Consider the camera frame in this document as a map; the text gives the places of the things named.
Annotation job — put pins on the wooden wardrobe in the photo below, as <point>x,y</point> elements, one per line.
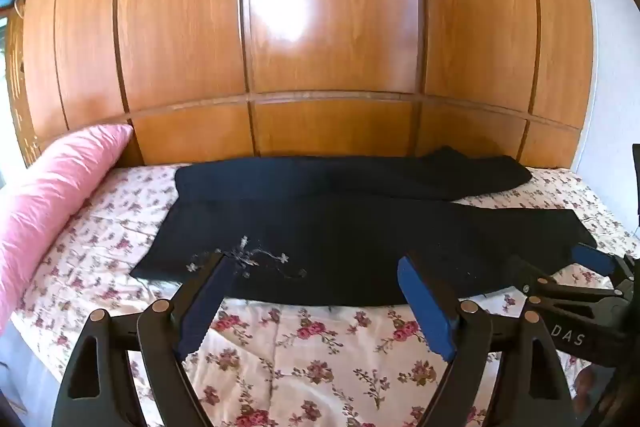
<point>320,32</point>

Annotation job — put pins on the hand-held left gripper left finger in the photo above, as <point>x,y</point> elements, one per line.
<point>202,302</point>

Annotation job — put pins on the black pants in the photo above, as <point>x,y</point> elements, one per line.
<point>330,227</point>

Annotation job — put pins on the pink pillow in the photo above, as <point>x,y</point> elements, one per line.
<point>47,202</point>

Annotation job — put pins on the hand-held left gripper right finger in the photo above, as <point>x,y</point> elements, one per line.
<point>425,302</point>

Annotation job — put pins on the floral bedsheet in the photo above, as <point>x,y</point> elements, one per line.
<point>310,357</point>

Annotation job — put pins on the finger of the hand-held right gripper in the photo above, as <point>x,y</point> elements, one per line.
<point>592,258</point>
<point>560,291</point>

